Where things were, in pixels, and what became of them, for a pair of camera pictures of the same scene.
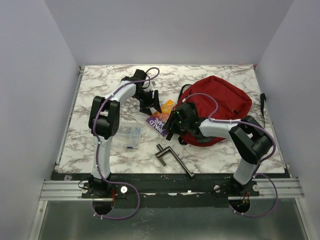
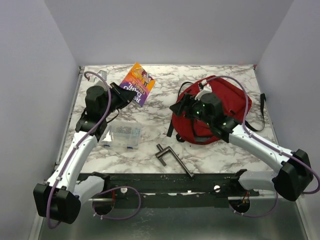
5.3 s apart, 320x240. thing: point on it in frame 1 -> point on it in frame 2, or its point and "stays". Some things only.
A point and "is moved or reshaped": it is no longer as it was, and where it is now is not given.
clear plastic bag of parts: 129,135 stays
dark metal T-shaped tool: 158,155 stays
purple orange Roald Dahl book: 158,121 is moved or reshaped
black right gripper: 174,116 -> 187,100
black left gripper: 146,109 -> 124,95
